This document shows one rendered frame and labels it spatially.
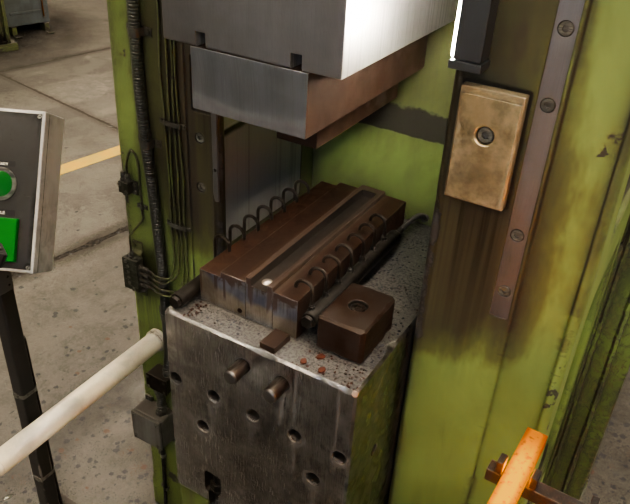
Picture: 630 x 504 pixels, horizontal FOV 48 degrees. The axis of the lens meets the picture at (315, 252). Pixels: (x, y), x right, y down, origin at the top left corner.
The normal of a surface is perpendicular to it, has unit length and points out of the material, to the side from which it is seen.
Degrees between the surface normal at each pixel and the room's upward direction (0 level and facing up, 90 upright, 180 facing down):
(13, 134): 60
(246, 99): 90
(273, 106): 90
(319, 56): 90
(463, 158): 90
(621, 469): 0
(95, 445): 0
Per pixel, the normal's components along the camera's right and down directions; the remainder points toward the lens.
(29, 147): -0.06, 0.03
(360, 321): 0.05, -0.85
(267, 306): -0.51, 0.44
